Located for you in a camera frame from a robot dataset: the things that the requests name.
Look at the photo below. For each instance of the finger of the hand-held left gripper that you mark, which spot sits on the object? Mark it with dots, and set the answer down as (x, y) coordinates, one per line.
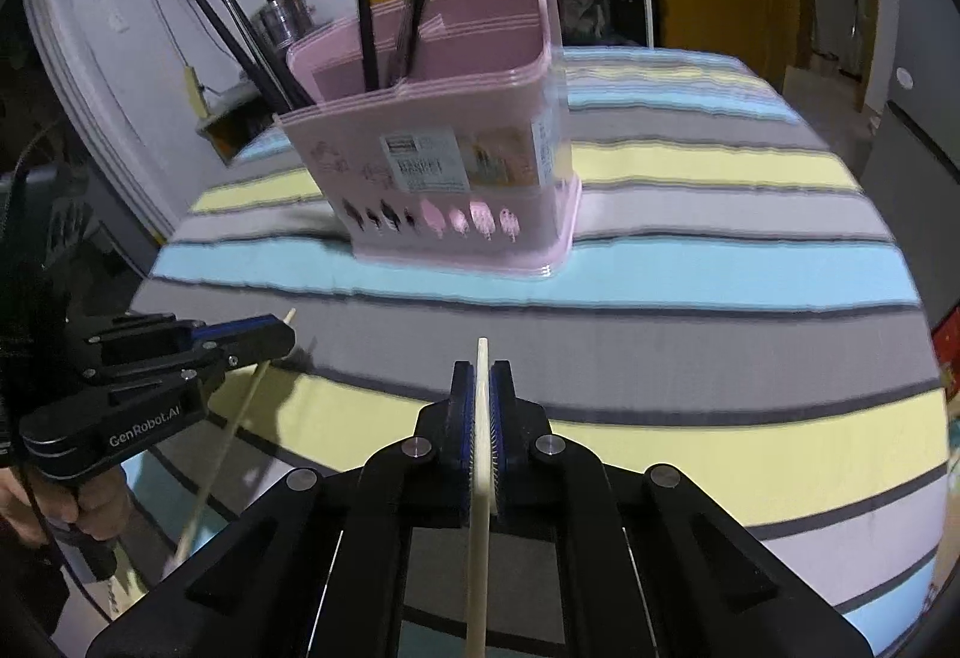
(262, 346)
(240, 328)

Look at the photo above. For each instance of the beige power strip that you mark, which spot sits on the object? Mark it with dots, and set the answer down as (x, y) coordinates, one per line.
(193, 91)

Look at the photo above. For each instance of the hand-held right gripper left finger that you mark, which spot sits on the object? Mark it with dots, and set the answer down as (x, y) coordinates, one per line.
(465, 433)

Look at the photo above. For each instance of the pink chopstick basket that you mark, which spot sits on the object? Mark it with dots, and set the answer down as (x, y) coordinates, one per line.
(345, 155)

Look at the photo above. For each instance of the red box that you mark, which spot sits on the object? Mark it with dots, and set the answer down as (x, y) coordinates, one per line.
(949, 350)

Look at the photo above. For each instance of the person's left hand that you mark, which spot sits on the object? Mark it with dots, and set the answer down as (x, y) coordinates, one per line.
(105, 500)

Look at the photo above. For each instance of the white wall switch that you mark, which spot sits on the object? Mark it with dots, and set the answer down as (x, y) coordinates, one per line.
(114, 19)

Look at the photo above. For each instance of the striped bed sheet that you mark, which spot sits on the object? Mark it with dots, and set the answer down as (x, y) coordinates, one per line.
(675, 328)

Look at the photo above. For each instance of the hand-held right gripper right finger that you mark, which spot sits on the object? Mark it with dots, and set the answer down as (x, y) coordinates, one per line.
(499, 448)

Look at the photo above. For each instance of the dark side table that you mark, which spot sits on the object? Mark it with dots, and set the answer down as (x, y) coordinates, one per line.
(607, 12)

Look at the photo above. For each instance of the white panelled door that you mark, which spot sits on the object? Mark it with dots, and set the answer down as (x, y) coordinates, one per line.
(82, 103)

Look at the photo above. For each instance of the wooden chopstick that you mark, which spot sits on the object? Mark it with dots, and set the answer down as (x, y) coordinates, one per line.
(477, 568)
(225, 455)

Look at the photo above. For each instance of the metal pot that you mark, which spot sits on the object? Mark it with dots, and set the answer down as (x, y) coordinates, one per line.
(281, 20)

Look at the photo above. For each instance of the grey cabinet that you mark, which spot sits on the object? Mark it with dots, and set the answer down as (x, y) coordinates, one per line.
(915, 148)

